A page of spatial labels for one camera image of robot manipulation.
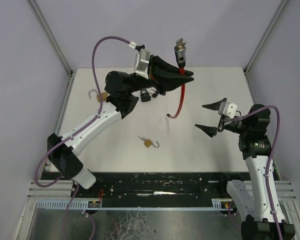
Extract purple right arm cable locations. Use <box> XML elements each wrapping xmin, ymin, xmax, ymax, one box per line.
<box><xmin>226</xmin><ymin>105</ymin><xmax>286</xmax><ymax>240</ymax></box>

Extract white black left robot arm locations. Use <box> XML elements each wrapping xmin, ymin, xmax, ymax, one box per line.
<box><xmin>47</xmin><ymin>53</ymin><xmax>194</xmax><ymax>190</ymax></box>

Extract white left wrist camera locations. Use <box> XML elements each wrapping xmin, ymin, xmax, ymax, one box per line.
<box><xmin>134</xmin><ymin>49</ymin><xmax>150</xmax><ymax>79</ymax></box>

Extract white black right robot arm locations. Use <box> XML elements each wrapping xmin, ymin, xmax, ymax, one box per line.
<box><xmin>196</xmin><ymin>98</ymin><xmax>296</xmax><ymax>240</ymax></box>

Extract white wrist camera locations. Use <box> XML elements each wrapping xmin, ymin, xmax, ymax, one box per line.
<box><xmin>134</xmin><ymin>49</ymin><xmax>150</xmax><ymax>79</ymax></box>
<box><xmin>218</xmin><ymin>101</ymin><xmax>238</xmax><ymax>119</ymax></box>

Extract silver cable lock keys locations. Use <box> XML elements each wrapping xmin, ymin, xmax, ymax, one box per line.
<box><xmin>176</xmin><ymin>38</ymin><xmax>186</xmax><ymax>49</ymax></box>

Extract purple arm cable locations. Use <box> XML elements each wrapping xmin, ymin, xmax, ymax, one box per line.
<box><xmin>226</xmin><ymin>105</ymin><xmax>286</xmax><ymax>240</ymax></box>
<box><xmin>33</xmin><ymin>36</ymin><xmax>137</xmax><ymax>240</ymax></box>

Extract small brass padlock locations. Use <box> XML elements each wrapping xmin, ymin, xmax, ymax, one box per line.
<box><xmin>138</xmin><ymin>136</ymin><xmax>160</xmax><ymax>148</ymax></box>

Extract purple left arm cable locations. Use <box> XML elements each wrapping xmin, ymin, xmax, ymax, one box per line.
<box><xmin>33</xmin><ymin>36</ymin><xmax>137</xmax><ymax>240</ymax></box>

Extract black Kaijing padlock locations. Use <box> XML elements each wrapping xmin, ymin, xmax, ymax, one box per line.
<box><xmin>140</xmin><ymin>89</ymin><xmax>152</xmax><ymax>103</ymax></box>

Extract white slotted cable duct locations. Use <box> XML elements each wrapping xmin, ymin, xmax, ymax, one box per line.
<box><xmin>36</xmin><ymin>198</ymin><xmax>237</xmax><ymax>210</ymax></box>

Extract black-headed key bunch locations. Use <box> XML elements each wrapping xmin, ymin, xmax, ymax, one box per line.
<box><xmin>151</xmin><ymin>88</ymin><xmax>160</xmax><ymax>98</ymax></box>

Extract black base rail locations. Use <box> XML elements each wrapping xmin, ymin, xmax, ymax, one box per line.
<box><xmin>39</xmin><ymin>171</ymin><xmax>248</xmax><ymax>201</ymax></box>

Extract large brass padlock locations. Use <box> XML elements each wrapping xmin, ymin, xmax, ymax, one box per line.
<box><xmin>88</xmin><ymin>89</ymin><xmax>109</xmax><ymax>103</ymax></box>

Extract red cable lock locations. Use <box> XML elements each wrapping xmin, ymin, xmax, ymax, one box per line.
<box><xmin>166</xmin><ymin>37</ymin><xmax>189</xmax><ymax>120</ymax></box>

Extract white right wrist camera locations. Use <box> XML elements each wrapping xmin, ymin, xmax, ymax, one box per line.
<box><xmin>218</xmin><ymin>101</ymin><xmax>238</xmax><ymax>119</ymax></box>

